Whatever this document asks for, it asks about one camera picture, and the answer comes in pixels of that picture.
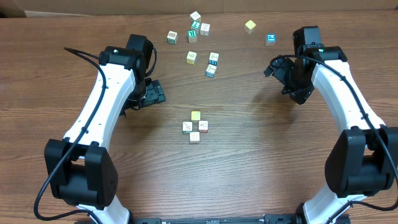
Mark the green letter L block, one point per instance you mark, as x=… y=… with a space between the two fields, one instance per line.
x=195 y=26

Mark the yellow wooden block centre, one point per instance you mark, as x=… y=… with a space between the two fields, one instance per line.
x=195 y=116

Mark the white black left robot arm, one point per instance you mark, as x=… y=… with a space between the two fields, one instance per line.
x=80 y=169

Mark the wooden block yellow side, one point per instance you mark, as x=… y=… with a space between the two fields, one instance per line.
x=191 y=57

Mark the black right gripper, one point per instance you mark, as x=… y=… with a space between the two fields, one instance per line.
x=298 y=93

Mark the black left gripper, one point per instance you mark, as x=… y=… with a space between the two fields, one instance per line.
x=154 y=94

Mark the wooden block blue side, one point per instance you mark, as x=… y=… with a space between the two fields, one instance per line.
x=213 y=58
x=211 y=70

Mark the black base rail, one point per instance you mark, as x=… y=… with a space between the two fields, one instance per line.
x=217 y=220

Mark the wooden block green bottom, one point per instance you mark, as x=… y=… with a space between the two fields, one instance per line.
x=187 y=127

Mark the blue letter P block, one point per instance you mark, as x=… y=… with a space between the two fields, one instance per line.
x=270 y=40

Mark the wooden block red edge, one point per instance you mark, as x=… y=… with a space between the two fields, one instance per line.
x=203 y=126

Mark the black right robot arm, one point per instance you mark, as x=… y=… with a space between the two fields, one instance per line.
x=363 y=161

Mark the wooden block top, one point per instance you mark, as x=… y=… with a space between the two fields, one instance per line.
x=195 y=16

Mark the wooden block letter X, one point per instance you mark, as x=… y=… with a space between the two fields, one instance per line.
x=205 y=29

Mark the green letter R block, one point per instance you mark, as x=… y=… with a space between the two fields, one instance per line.
x=192 y=35

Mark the wooden block blue side lower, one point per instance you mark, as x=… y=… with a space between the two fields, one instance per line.
x=211 y=70

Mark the cardboard box edge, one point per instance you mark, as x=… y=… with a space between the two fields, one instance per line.
x=10 y=12

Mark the yellow block top right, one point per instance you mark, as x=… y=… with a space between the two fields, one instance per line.
x=249 y=27

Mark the wooden block green B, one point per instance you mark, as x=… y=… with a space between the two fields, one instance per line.
x=172 y=37

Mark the wooden block blue side upper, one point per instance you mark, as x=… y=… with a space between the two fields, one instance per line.
x=213 y=58

